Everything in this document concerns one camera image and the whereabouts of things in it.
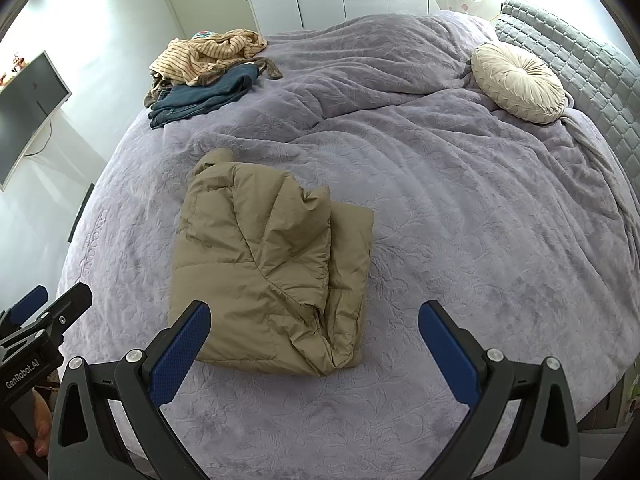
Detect lavender fleece blanket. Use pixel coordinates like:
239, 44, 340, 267
55, 12, 632, 480

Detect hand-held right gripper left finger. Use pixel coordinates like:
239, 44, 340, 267
47, 300, 212, 480

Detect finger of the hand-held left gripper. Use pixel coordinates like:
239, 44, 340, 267
0, 285, 49, 333
34, 282, 94, 339

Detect monitor cable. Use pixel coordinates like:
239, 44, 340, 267
25, 119, 53, 158

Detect wall-mounted monitor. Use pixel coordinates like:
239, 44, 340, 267
0, 51, 72, 192

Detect folded blue jeans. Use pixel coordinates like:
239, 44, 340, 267
148, 63, 261, 129

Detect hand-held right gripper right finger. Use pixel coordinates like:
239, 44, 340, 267
417, 300, 581, 480

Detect person's left hand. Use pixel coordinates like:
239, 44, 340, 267
0, 389, 54, 458

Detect grey quilted headboard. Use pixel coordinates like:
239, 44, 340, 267
494, 0, 640, 201

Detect round cream pleated pillow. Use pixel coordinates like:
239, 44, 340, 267
471, 41, 568, 124

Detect khaki puffer jacket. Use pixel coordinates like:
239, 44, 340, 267
169, 148, 375, 377

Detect beige striped garment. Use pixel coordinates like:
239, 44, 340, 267
150, 30, 268, 87

